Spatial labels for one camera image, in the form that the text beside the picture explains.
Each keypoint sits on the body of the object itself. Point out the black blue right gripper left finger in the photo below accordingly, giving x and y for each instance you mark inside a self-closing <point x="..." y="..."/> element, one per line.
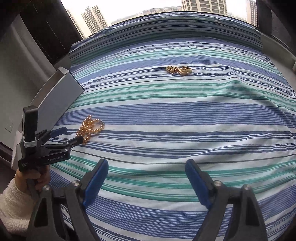
<point x="60" y="214"/>

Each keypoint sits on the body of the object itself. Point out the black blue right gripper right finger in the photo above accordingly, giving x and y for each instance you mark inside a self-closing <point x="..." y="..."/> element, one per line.
<point x="246" y="220"/>

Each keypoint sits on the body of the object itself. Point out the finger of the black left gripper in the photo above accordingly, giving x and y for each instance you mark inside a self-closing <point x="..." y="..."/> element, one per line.
<point x="65" y="145"/>

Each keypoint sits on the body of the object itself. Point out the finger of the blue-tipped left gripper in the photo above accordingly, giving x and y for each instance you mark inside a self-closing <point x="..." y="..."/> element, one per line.
<point x="43" y="136"/>

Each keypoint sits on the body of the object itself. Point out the white fleece sleeve forearm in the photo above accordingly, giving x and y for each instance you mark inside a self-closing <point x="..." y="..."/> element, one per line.
<point x="16" y="209"/>

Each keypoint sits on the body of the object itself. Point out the person's left hand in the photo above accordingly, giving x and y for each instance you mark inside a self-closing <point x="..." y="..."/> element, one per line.
<point x="41" y="177"/>

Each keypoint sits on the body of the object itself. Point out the long white cardboard box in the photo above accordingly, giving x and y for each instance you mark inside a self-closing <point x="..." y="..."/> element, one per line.
<point x="55" y="97"/>

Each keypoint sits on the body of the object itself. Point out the striped blue green bedsheet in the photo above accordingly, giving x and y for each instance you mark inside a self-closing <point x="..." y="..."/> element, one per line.
<point x="225" y="106"/>

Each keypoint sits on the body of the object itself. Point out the striped blue pillow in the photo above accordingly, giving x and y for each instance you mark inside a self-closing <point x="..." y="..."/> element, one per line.
<point x="172" y="25"/>

